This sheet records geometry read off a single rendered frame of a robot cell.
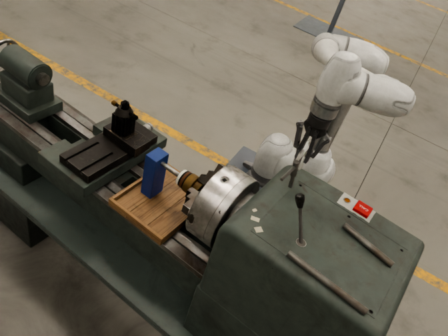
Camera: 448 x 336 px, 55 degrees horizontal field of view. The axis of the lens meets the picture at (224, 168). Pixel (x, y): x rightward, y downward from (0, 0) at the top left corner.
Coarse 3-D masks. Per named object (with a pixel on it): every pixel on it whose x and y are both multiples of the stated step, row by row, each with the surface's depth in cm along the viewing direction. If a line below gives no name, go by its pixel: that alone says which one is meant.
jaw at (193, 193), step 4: (192, 188) 169; (188, 192) 168; (192, 192) 168; (196, 192) 168; (188, 196) 165; (192, 196) 166; (196, 196) 167; (188, 200) 165; (192, 200) 164; (184, 204) 161; (188, 204) 162; (184, 208) 162; (188, 208) 160; (184, 212) 163; (188, 212) 161; (188, 216) 160; (192, 216) 159; (192, 220) 160
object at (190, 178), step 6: (186, 174) 172; (192, 174) 172; (180, 180) 172; (186, 180) 171; (192, 180) 170; (180, 186) 173; (186, 186) 170; (192, 186) 170; (198, 186) 170; (186, 192) 172
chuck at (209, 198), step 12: (228, 168) 163; (216, 180) 157; (240, 180) 159; (204, 192) 156; (216, 192) 155; (228, 192) 155; (192, 204) 157; (204, 204) 155; (216, 204) 154; (204, 216) 155; (192, 228) 161; (204, 228) 156
